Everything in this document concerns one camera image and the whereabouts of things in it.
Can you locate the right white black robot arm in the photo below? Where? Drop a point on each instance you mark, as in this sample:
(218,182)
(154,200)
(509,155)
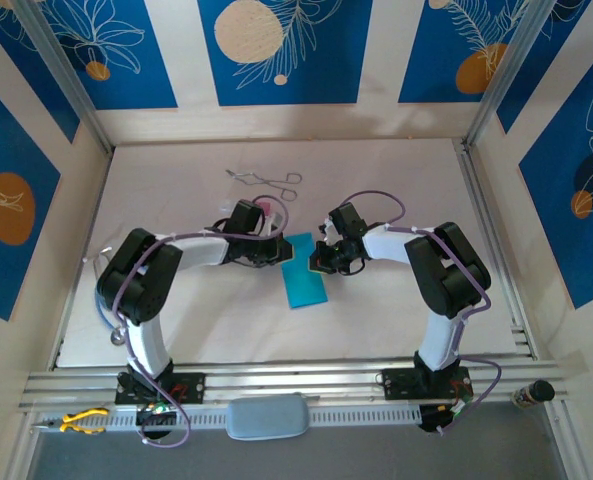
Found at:
(451,270)

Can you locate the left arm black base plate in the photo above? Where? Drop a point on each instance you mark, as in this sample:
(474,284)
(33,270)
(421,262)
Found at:
(191,387)

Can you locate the blue stethoscope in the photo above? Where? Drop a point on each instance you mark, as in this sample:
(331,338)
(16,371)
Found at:
(118,337)

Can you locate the small clear plastic cap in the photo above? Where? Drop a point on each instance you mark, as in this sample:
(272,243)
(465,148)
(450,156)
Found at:
(225,206)

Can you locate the pink pill box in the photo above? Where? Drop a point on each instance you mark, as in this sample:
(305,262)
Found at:
(265,204)

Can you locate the aluminium side rail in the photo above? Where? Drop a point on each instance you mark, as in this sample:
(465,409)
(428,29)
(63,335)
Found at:
(475,175)

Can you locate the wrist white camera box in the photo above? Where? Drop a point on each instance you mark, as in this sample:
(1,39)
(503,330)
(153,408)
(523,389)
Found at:
(276,221)
(330,231)

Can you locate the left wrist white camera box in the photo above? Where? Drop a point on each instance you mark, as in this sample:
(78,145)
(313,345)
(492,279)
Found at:
(276,221)

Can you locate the grey zip pouch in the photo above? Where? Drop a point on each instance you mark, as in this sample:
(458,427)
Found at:
(267,416)

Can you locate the aluminium frame post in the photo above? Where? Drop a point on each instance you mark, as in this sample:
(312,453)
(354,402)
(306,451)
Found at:
(505,75)
(66,75)

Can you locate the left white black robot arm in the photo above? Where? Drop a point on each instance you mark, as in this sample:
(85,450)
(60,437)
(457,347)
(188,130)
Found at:
(141,280)

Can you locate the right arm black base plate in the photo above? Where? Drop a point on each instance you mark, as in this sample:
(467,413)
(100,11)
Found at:
(401,382)

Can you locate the dark capped labelled bottle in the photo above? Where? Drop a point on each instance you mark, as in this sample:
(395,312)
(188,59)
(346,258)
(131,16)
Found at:
(538,391)

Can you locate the blue paper sheet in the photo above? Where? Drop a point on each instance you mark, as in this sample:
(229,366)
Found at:
(306,290)

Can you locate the aluminium mounting rail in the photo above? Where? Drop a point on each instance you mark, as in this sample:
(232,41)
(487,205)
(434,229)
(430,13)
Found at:
(296,380)

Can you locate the white table cover sheet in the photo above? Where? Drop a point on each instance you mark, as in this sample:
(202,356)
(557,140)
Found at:
(376,325)

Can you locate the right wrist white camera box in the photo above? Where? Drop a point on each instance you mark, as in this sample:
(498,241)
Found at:
(330,231)

